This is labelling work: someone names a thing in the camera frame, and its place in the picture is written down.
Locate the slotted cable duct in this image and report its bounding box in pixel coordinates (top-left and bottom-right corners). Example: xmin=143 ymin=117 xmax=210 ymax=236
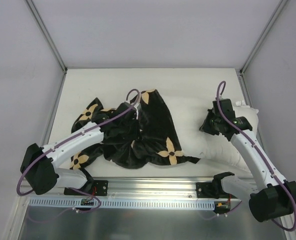
xmin=27 ymin=198 xmax=216 ymax=210

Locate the black floral plush pillowcase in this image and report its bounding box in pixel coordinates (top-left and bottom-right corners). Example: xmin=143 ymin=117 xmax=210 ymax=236
xmin=69 ymin=89 xmax=199 ymax=170

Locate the aluminium frame post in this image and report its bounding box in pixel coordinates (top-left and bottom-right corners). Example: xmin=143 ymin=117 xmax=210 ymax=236
xmin=239 ymin=0 xmax=290 ymax=76
xmin=24 ymin=0 xmax=68 ymax=74

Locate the left thin purple wire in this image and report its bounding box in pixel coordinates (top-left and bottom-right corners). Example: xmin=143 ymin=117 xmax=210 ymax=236
xmin=25 ymin=194 xmax=103 ymax=223

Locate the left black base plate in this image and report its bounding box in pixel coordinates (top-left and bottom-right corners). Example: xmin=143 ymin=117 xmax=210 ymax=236
xmin=63 ymin=178 xmax=109 ymax=197

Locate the right thin purple wire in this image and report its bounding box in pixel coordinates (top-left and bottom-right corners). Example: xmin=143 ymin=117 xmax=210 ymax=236
xmin=197 ymin=197 xmax=243 ymax=221

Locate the aluminium mounting rail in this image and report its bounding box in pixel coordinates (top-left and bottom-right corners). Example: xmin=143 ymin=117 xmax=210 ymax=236
xmin=17 ymin=176 xmax=254 ymax=201

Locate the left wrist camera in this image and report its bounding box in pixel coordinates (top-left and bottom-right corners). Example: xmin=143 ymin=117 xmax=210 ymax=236
xmin=133 ymin=102 xmax=141 ymax=120

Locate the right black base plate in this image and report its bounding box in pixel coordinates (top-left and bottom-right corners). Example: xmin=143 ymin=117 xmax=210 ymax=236
xmin=195 ymin=182 xmax=220 ymax=199

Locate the white pillow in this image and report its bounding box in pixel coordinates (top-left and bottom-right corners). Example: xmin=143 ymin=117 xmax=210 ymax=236
xmin=162 ymin=94 xmax=251 ymax=177

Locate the left aluminium frame post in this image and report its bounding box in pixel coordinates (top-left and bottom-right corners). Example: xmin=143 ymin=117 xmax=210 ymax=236
xmin=24 ymin=0 xmax=68 ymax=74

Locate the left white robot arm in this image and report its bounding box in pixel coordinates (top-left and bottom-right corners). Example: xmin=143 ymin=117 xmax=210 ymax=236
xmin=16 ymin=102 xmax=140 ymax=196

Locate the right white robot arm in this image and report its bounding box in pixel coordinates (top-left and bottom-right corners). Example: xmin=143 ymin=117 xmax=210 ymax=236
xmin=200 ymin=98 xmax=296 ymax=222

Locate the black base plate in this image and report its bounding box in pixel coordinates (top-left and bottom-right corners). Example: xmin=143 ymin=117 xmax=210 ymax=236
xmin=195 ymin=182 xmax=220 ymax=199
xmin=63 ymin=178 xmax=109 ymax=197

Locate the right aluminium frame post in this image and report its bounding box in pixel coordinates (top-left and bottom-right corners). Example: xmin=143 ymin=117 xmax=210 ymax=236
xmin=239 ymin=0 xmax=290 ymax=76

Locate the thin purple wire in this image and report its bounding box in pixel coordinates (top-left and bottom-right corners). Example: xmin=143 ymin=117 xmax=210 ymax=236
xmin=197 ymin=197 xmax=243 ymax=221
xmin=25 ymin=194 xmax=103 ymax=223

